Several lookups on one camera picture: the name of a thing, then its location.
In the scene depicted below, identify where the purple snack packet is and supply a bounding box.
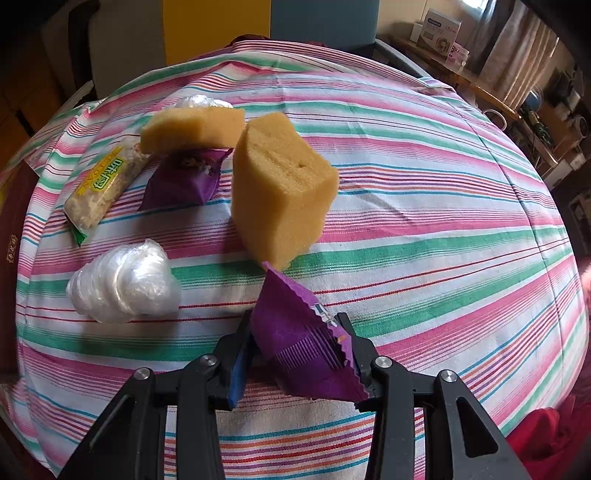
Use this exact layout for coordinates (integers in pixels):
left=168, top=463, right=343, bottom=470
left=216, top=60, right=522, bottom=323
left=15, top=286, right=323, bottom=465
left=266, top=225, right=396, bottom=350
left=139, top=148, right=235, bottom=212
left=249, top=261, right=370, bottom=404

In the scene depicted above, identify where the wooden side table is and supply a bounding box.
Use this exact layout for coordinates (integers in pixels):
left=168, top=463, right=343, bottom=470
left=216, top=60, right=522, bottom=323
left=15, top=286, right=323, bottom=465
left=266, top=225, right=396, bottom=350
left=388, top=34, right=522, bottom=121

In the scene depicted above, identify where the white plastic ball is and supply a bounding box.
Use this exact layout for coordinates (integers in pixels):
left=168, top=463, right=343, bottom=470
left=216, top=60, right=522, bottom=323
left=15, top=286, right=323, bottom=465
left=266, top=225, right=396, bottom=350
left=173, top=95, right=234, bottom=112
left=66, top=239, right=183, bottom=324

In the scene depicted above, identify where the cluttered low cabinet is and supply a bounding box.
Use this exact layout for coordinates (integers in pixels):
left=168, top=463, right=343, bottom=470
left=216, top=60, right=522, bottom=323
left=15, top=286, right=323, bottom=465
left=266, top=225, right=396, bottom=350
left=512, top=65, right=591, bottom=232

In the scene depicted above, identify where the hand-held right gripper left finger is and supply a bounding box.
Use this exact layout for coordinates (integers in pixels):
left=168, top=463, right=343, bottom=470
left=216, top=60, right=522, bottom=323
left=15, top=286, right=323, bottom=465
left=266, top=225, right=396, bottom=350
left=58, top=310, right=254, bottom=480

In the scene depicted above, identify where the small pink bottle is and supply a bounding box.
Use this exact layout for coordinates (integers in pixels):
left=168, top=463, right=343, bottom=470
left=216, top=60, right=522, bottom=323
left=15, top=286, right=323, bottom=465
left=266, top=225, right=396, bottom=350
left=445, top=44, right=469, bottom=68

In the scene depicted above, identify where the white printed box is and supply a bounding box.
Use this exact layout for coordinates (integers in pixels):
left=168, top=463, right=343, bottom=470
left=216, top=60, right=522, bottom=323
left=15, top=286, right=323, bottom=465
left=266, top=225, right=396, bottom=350
left=418, top=8, right=462, bottom=61

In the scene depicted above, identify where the grey yellow blue chair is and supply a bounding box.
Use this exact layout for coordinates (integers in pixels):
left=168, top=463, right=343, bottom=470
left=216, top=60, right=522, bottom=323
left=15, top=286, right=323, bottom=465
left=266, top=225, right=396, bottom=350
left=88, top=0, right=426, bottom=81

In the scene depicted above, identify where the wooden wardrobe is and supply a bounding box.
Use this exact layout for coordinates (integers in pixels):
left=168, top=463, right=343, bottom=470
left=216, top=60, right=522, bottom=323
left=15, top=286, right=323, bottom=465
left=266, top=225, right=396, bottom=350
left=0, top=46, right=93, bottom=153

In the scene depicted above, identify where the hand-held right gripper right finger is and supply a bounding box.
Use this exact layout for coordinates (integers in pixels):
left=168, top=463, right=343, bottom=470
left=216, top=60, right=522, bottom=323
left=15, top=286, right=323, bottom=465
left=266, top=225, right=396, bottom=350
left=335, top=312, right=534, bottom=480

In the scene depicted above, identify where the pink patterned curtain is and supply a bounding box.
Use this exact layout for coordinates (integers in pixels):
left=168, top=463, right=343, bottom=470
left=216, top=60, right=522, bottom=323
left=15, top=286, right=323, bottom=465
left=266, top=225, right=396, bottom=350
left=480, top=0, right=561, bottom=107

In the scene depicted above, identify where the yellow sponge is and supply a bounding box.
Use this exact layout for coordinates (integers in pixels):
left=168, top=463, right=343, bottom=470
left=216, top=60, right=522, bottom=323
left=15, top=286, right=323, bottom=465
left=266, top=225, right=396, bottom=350
left=140, top=108, right=247, bottom=155
left=231, top=113, right=340, bottom=271

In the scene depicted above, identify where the clear plastic packet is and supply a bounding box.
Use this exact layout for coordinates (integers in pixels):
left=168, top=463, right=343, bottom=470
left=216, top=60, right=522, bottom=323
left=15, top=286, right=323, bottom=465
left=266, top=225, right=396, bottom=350
left=64, top=143, right=153, bottom=245

